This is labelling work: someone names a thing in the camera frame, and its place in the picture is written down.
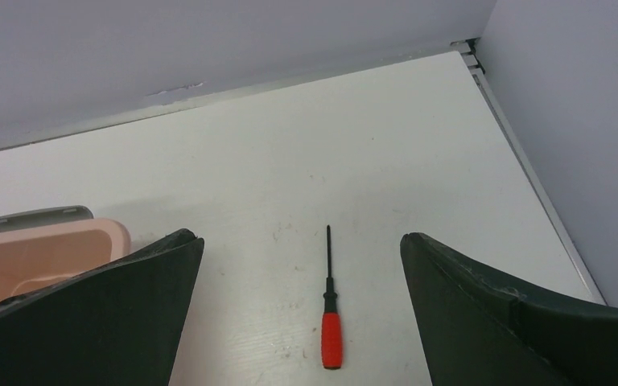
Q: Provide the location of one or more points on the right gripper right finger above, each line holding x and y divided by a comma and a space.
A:
481, 326

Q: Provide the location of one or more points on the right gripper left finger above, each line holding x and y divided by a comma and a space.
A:
118, 324

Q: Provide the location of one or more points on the red handled screwdriver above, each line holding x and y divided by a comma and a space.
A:
331, 334

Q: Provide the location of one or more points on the pink plastic bin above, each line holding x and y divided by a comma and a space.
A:
42, 247

